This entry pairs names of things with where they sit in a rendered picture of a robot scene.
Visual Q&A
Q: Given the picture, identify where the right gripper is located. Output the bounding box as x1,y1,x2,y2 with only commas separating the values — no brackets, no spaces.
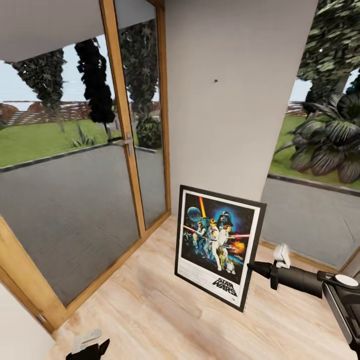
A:
247,260,306,292

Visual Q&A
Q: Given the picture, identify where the poster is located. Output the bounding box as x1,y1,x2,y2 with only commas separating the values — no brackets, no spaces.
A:
174,184,267,313

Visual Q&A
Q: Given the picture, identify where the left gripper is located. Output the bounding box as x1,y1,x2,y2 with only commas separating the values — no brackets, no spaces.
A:
66,339,110,360

